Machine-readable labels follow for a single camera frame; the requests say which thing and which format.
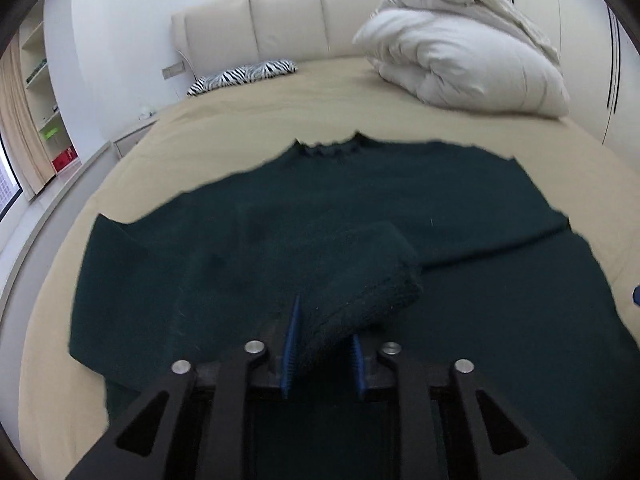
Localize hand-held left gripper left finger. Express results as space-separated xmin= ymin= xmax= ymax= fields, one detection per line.
xmin=64 ymin=294 xmax=306 ymax=480

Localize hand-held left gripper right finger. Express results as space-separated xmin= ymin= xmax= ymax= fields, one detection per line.
xmin=347 ymin=332 xmax=581 ymax=480

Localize dark green knit sweater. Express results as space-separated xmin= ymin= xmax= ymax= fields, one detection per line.
xmin=67 ymin=131 xmax=640 ymax=480

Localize beige bed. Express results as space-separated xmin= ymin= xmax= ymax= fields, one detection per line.
xmin=17 ymin=55 xmax=640 ymax=480

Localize white nightstand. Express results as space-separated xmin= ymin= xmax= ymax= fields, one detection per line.
xmin=114 ymin=112 xmax=161 ymax=161

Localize zebra print pillow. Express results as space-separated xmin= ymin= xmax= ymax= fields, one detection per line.
xmin=186 ymin=59 xmax=299 ymax=97

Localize red box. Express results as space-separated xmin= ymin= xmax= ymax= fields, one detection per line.
xmin=52 ymin=145 xmax=80 ymax=173

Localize white folded duvet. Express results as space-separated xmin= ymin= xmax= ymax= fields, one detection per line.
xmin=352 ymin=0 xmax=571 ymax=120

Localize cream padded headboard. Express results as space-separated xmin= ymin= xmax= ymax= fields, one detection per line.
xmin=171 ymin=0 xmax=390 ymax=87

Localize window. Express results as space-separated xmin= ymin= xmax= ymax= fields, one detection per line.
xmin=0 ymin=145 xmax=23 ymax=222

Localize beige curtain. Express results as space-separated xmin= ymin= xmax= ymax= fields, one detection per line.
xmin=0 ymin=50 xmax=56 ymax=198

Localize white open shelf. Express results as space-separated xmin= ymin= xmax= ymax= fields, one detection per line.
xmin=20 ymin=7 xmax=81 ymax=177

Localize white wardrobe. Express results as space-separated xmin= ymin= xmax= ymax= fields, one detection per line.
xmin=465 ymin=0 xmax=640 ymax=161

